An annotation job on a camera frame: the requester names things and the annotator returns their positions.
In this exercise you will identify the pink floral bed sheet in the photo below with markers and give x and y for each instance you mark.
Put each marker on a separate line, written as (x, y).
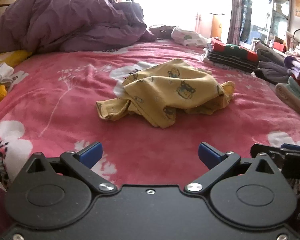
(65, 120)

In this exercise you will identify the yellow printed garment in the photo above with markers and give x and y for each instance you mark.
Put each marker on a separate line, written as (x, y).
(165, 87)

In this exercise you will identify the light teal folded garment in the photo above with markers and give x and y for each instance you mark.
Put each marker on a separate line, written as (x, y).
(298, 91)

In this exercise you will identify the dark purple curtain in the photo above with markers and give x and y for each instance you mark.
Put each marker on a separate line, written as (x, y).
(236, 10)

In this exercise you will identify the lavender leaf print garment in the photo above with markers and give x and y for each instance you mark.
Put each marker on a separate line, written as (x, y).
(293, 63)

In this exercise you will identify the yellow cloth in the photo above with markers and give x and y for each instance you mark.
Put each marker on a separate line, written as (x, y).
(17, 56)

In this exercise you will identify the glass shelf cabinet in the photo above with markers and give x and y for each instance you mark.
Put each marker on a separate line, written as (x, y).
(277, 17)

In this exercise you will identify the purple duvet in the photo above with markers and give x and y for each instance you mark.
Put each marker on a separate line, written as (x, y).
(65, 17)

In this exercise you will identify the beige folded blanket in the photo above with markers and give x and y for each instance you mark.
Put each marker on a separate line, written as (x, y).
(290, 100)

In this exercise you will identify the white printed cloth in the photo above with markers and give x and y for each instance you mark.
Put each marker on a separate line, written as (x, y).
(185, 36)

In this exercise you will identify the orange wooden cabinet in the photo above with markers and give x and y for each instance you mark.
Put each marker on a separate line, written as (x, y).
(216, 26)

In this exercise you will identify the dark purple cloth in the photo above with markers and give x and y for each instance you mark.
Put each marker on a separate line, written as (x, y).
(162, 31)

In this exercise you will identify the grey folded garment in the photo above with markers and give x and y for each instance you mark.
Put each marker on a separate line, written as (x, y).
(270, 65)

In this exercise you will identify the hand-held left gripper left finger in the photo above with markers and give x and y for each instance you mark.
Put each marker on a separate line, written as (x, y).
(91, 153)

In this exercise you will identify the red green knit sweater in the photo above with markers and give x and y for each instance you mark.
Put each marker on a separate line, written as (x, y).
(227, 48)

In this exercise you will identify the red box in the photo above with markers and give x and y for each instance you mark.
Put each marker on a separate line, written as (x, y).
(278, 47)

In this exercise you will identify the black white striped garment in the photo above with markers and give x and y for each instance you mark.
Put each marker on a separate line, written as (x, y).
(230, 61)

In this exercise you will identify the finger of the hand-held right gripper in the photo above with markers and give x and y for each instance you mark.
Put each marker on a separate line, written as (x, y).
(262, 150)
(295, 147)

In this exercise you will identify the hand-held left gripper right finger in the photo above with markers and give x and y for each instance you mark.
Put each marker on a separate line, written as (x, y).
(210, 155)

